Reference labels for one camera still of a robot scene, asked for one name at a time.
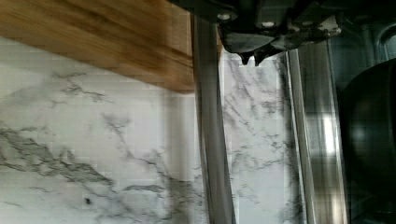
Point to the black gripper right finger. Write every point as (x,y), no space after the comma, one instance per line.
(280,44)

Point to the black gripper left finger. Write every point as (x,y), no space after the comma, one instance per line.
(247,44)

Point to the steel oven door handle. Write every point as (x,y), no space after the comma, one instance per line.
(213,152)

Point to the bamboo cutting board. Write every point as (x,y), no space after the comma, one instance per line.
(149,40)

